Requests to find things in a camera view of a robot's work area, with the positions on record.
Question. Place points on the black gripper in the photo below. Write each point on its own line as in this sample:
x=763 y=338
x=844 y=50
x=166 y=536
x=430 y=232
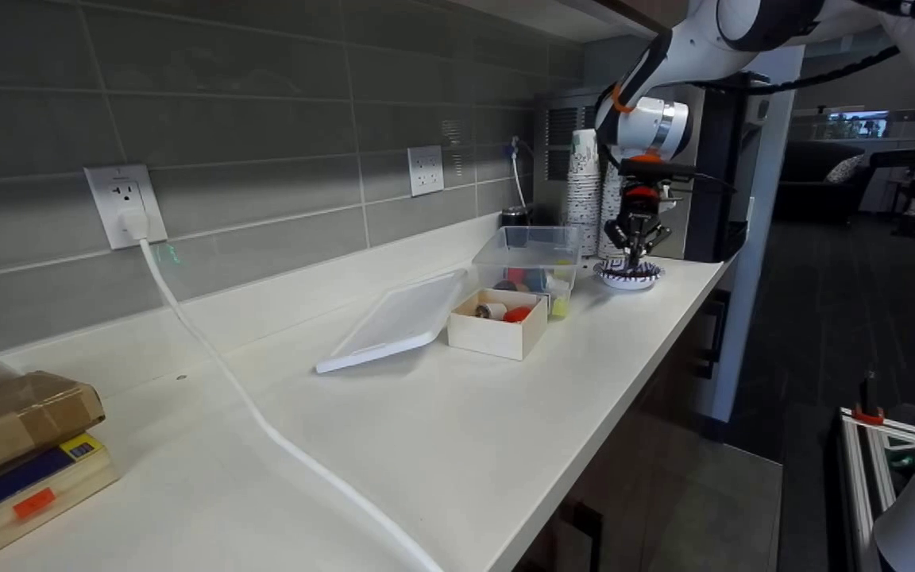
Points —
x=642 y=206

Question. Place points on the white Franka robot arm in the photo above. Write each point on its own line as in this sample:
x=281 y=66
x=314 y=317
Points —
x=689 y=43

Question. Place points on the clear plastic toy bin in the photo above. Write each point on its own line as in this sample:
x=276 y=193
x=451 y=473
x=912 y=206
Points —
x=532 y=246

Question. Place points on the yellow toy block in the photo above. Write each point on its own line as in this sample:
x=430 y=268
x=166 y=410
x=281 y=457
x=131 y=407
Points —
x=559 y=309

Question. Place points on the white column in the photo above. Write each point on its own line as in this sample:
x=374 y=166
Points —
x=759 y=266

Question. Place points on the black mug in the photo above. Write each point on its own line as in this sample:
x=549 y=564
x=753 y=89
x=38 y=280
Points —
x=513 y=219

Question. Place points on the red toy block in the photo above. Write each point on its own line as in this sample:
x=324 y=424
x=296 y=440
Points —
x=518 y=278

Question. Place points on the orange red toy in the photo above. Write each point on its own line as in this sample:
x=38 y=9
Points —
x=518 y=312

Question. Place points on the white tape roll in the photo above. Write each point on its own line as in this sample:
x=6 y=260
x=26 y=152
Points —
x=489 y=309

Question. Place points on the small white cardboard box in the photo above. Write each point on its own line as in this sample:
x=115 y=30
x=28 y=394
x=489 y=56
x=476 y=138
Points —
x=492 y=338

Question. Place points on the dark lower kitchen cabinet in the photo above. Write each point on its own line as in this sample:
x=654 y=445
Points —
x=635 y=478

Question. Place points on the white plastic bin lid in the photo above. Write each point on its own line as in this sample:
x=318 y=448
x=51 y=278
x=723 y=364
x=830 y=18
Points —
x=396 y=322

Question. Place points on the white outlet with white plug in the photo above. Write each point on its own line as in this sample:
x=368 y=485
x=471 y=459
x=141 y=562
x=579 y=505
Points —
x=119 y=203

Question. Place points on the wooden box with coloured labels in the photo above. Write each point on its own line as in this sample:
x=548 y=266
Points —
x=45 y=497

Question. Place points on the brown cardboard box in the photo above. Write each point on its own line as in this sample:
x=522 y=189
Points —
x=12 y=424

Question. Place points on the empty white wall outlet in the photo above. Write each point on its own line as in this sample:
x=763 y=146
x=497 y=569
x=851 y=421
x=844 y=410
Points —
x=428 y=171

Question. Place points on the aluminium frame with red clips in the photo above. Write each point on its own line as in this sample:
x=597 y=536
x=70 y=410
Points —
x=866 y=465

